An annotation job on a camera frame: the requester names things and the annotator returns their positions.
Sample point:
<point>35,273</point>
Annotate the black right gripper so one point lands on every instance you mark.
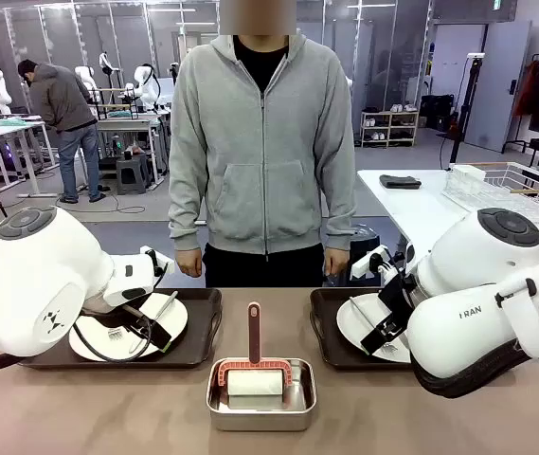
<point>394,301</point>

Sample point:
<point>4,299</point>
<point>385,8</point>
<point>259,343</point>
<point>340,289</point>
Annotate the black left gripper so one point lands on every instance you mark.
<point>136,318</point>

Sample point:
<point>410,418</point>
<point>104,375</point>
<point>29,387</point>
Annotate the round white plate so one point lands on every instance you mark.
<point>174,322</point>
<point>349,327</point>

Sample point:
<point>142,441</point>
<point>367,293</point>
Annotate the silver table knife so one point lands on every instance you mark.
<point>361,311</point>
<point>167,303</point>

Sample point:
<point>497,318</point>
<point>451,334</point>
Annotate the brown plastic serving tray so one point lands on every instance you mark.
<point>203,322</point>
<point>323,332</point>

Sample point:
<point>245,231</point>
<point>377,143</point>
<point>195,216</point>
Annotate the pink lint roller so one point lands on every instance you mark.
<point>254,332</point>

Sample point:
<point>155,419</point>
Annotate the person's right forearm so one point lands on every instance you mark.
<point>186,208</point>

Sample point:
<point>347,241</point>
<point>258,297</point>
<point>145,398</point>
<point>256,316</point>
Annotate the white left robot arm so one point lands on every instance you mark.
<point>37,284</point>

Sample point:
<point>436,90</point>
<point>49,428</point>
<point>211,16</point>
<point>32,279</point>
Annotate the person's left forearm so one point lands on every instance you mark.
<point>340,208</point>

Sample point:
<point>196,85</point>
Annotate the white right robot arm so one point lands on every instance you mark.
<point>463,332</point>

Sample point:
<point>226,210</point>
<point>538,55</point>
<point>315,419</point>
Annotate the white floor power strip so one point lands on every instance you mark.
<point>37,194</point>

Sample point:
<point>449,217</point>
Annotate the person's right hand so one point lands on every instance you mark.
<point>188,263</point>

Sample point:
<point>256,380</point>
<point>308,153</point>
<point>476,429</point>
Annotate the person's left hand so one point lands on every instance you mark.
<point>336,262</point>

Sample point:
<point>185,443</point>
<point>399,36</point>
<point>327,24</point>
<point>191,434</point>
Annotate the rectangular metal tray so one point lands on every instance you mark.
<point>259,419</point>

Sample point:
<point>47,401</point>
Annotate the large white side table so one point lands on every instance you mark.
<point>416,204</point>

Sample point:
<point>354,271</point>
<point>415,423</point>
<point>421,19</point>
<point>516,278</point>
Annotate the folded black cloth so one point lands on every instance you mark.
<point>399,181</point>

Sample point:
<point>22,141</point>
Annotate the grey plastic step stool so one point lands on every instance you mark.
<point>131,175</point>

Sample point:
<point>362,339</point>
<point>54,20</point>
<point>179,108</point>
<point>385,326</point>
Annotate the clear plastic container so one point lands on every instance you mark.
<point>465,175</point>

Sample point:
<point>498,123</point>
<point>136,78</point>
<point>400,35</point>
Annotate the short wooden stick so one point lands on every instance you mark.
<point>487,164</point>

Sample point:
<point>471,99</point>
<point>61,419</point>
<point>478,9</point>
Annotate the white lab table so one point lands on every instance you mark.
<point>8,127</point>
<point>127,124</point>

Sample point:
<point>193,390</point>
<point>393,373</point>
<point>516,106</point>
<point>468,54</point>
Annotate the person in grey hoodie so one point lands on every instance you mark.
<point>264,142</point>

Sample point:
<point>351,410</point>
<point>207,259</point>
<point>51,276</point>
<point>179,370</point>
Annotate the wooden shoe rack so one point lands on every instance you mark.
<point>389,114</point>

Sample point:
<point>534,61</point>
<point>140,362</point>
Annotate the teal cloth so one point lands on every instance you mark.
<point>120,114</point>
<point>13,121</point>

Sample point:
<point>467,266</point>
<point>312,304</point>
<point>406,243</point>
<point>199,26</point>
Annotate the white sneaker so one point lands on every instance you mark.
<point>410,108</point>
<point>397,108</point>

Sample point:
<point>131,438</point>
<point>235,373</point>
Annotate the black suitcase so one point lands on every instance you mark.
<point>437,114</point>

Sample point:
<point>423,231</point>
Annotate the black tripod stand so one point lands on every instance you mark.
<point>464,114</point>

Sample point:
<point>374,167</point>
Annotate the man in dark jacket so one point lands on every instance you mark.
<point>56,99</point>

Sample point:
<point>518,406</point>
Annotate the grey door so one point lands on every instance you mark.
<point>501,95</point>

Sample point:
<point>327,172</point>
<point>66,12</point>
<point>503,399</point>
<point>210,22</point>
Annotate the rust orange hanging garment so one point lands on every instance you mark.
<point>527,90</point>

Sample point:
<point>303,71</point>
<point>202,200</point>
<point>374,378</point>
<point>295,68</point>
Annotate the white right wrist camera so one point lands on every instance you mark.
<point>361,269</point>

